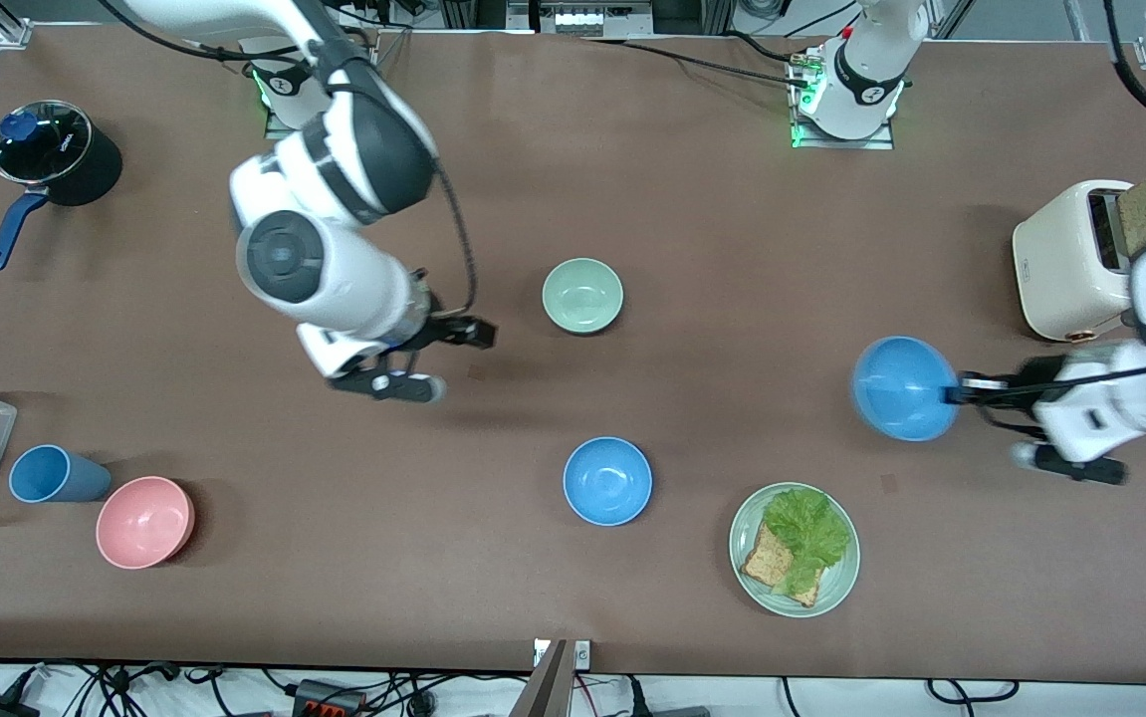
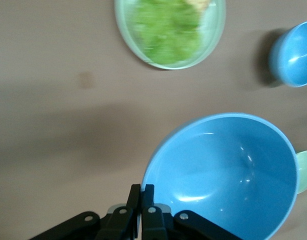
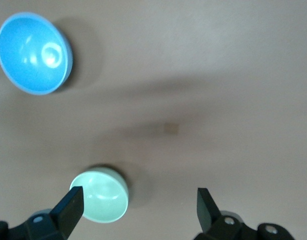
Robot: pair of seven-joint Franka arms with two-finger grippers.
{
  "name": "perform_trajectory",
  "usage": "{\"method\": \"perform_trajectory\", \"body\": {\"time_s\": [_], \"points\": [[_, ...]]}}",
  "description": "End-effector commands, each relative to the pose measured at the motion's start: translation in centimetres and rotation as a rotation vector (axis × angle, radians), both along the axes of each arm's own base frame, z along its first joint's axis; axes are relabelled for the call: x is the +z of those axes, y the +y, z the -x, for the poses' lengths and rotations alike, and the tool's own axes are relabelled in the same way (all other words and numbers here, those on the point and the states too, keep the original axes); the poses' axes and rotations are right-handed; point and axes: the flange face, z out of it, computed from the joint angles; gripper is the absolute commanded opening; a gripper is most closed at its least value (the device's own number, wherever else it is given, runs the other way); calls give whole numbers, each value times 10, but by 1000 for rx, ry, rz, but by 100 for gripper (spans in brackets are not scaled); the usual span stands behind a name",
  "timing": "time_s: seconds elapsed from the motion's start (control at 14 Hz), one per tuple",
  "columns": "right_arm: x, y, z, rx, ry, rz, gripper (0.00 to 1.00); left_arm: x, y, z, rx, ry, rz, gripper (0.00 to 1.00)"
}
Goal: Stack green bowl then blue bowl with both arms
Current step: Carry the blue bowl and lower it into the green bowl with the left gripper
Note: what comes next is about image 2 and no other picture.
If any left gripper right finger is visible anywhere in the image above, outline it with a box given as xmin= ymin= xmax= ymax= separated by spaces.
xmin=140 ymin=184 xmax=244 ymax=240

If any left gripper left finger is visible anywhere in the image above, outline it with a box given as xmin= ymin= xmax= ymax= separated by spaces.
xmin=28 ymin=183 xmax=142 ymax=240

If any blue bowl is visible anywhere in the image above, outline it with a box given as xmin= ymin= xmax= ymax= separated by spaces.
xmin=268 ymin=19 xmax=307 ymax=88
xmin=140 ymin=112 xmax=299 ymax=240

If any pale green bowl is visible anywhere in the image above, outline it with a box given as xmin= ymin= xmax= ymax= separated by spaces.
xmin=294 ymin=149 xmax=307 ymax=195

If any green lettuce leaf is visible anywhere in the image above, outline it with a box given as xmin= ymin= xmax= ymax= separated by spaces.
xmin=132 ymin=0 xmax=205 ymax=65

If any pale green plate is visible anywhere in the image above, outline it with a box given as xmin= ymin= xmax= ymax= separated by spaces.
xmin=114 ymin=0 xmax=227 ymax=70

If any brown bread slice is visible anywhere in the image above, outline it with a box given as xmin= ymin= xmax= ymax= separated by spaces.
xmin=185 ymin=0 xmax=212 ymax=11

